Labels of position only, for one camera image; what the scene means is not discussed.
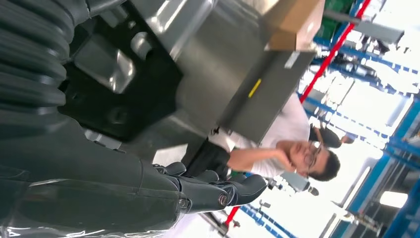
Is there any stainless steel workbench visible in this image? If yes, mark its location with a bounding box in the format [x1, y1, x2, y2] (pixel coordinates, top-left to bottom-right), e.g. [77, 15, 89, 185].
[83, 0, 317, 165]

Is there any person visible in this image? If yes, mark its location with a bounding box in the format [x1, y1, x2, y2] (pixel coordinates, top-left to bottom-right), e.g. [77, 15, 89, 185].
[182, 93, 342, 182]
[308, 125, 356, 149]

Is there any grey black tipped device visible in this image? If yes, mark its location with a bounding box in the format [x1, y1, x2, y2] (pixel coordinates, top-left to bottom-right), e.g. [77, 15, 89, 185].
[267, 171, 319, 197]

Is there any brown cardboard box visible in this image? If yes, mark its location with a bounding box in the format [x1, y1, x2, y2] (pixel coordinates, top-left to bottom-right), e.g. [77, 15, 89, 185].
[262, 0, 326, 52]

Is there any red barrier belt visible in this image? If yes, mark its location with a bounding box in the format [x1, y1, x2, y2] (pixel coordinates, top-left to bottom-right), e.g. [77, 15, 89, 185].
[224, 0, 372, 227]

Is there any green box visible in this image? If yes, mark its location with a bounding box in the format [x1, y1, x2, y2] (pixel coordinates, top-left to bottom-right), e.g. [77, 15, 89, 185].
[316, 0, 357, 40]

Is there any ceiling light panel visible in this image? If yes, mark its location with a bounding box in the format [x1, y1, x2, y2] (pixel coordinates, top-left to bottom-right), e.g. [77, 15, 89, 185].
[380, 191, 409, 209]

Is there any blue storage racking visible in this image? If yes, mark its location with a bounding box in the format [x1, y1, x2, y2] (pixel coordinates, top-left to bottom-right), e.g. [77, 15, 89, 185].
[239, 0, 420, 238]

